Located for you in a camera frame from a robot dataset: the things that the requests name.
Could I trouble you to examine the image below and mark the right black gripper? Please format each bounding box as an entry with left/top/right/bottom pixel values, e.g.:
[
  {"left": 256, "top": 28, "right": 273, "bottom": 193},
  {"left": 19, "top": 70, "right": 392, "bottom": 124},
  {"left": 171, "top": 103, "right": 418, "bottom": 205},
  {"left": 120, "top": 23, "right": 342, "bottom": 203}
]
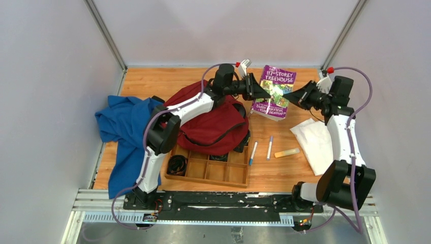
[{"left": 284, "top": 80, "right": 332, "bottom": 111}]

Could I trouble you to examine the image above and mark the purple Treehouse book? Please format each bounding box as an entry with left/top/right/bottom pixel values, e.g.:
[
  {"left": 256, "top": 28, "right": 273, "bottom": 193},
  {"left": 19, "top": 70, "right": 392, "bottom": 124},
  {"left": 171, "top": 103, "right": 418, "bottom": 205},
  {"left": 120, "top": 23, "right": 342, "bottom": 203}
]
[{"left": 250, "top": 65, "right": 297, "bottom": 121}]

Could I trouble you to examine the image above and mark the red backpack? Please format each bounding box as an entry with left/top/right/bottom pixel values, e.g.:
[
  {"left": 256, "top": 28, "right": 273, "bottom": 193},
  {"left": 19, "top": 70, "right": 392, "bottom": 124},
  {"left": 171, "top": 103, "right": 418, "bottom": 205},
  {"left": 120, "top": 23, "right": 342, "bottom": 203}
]
[{"left": 177, "top": 96, "right": 250, "bottom": 156}]

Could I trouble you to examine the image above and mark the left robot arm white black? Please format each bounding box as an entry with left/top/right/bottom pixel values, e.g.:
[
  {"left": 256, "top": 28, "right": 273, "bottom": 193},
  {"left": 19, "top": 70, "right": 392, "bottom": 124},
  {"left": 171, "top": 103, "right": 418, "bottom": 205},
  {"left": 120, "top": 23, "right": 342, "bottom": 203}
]
[{"left": 132, "top": 59, "right": 271, "bottom": 210}]

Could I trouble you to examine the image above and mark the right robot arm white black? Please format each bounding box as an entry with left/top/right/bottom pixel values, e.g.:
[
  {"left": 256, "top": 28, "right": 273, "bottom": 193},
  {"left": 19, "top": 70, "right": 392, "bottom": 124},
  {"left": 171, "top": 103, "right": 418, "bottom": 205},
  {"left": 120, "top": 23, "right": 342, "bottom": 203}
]
[{"left": 283, "top": 76, "right": 376, "bottom": 212}]

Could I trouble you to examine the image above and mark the white paper towel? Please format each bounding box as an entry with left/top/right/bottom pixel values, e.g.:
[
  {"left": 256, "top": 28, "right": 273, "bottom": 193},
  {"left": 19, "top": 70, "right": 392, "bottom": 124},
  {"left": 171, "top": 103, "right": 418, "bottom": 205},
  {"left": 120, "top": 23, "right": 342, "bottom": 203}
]
[{"left": 290, "top": 118, "right": 333, "bottom": 176}]

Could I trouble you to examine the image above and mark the blue capped marker right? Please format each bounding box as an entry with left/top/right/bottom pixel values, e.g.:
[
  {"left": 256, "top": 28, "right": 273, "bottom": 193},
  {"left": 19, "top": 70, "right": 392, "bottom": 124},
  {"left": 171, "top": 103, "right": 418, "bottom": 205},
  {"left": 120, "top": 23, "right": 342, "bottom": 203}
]
[{"left": 266, "top": 136, "right": 273, "bottom": 161}]

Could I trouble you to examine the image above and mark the blue capped marker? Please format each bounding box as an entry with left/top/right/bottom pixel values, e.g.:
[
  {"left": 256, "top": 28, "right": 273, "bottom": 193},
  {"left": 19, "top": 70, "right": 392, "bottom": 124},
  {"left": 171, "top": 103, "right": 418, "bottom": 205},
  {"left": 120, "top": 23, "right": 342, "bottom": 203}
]
[
  {"left": 249, "top": 141, "right": 258, "bottom": 166},
  {"left": 266, "top": 136, "right": 273, "bottom": 161}
]

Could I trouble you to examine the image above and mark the blue capped marker left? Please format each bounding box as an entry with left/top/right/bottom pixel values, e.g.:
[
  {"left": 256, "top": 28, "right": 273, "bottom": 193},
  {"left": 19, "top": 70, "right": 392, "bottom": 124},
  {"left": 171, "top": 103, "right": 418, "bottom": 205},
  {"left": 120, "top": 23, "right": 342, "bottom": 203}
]
[{"left": 249, "top": 141, "right": 258, "bottom": 166}]

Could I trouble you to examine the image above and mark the wooden compartment tray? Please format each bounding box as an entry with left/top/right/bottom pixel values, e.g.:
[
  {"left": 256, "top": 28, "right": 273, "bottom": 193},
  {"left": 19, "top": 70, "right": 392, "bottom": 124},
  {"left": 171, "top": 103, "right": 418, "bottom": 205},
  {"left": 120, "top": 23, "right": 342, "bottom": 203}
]
[{"left": 165, "top": 145, "right": 249, "bottom": 188}]

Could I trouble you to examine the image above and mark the blue cloth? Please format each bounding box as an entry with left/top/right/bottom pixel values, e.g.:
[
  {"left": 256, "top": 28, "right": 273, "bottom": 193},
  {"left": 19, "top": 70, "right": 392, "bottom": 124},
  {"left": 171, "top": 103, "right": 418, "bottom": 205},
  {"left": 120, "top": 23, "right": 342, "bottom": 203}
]
[{"left": 95, "top": 95, "right": 161, "bottom": 199}]

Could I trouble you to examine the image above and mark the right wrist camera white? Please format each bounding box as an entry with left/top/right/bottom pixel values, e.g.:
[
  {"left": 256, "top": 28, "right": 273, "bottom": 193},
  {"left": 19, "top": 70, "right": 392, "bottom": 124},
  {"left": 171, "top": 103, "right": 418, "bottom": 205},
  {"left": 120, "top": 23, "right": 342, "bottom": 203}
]
[{"left": 317, "top": 75, "right": 332, "bottom": 94}]

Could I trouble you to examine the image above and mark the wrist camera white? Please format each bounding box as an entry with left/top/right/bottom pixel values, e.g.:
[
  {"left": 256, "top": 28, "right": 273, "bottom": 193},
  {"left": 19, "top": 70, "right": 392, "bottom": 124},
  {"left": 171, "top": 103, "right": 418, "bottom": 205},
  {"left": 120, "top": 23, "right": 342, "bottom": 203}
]
[
  {"left": 236, "top": 59, "right": 252, "bottom": 78},
  {"left": 317, "top": 75, "right": 332, "bottom": 94}
]

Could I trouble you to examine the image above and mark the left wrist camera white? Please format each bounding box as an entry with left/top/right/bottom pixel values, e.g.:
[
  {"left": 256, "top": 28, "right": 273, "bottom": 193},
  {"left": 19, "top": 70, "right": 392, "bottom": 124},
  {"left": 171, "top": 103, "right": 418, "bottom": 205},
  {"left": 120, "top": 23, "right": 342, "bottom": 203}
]
[{"left": 236, "top": 59, "right": 252, "bottom": 78}]

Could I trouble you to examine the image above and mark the coiled cable tray middle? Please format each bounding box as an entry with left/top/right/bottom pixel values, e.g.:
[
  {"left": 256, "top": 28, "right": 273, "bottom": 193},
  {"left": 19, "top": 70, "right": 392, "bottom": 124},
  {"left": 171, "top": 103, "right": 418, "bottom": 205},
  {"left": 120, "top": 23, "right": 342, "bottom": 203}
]
[{"left": 209, "top": 153, "right": 229, "bottom": 162}]

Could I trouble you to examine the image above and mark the coiled black cable front left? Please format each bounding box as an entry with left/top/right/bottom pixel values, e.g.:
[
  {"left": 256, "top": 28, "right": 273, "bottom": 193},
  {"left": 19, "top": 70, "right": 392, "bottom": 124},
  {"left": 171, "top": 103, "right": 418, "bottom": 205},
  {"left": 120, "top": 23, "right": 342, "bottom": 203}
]
[{"left": 166, "top": 155, "right": 189, "bottom": 177}]

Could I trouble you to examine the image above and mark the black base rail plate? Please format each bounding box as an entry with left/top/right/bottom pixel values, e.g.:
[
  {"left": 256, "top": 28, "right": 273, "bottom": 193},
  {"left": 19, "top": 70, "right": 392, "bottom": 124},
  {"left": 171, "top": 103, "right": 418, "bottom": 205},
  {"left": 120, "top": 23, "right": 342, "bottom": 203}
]
[{"left": 122, "top": 191, "right": 323, "bottom": 223}]

